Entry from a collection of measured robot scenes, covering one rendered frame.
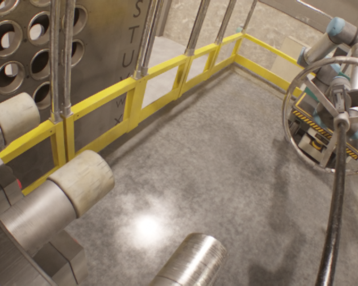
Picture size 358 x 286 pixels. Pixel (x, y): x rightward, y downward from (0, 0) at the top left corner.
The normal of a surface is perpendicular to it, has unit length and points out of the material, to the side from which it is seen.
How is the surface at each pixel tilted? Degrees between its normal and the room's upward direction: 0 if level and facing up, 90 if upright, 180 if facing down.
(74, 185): 26
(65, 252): 0
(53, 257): 0
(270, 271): 0
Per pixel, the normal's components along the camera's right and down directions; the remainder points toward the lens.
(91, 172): 0.59, -0.42
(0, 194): 0.82, 0.52
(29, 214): 0.41, -0.61
